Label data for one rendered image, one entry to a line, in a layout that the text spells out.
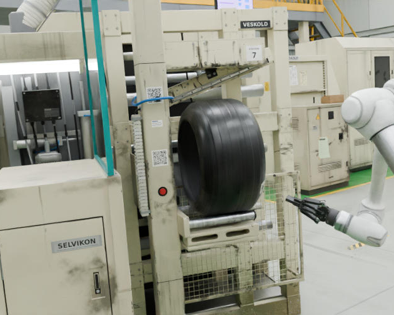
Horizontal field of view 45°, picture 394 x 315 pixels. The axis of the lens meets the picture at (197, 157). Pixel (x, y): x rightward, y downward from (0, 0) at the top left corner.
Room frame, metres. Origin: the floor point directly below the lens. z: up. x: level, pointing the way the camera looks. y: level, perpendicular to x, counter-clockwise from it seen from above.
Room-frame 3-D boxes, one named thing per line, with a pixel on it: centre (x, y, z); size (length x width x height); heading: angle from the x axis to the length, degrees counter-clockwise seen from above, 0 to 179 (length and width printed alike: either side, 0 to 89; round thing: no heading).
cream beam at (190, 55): (2.66, -0.09, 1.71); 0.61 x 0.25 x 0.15; 106
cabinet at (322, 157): (6.93, -1.74, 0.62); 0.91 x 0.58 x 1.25; 124
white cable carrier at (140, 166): (2.20, 0.26, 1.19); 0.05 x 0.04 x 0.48; 16
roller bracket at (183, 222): (2.29, 0.12, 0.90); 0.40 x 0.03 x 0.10; 16
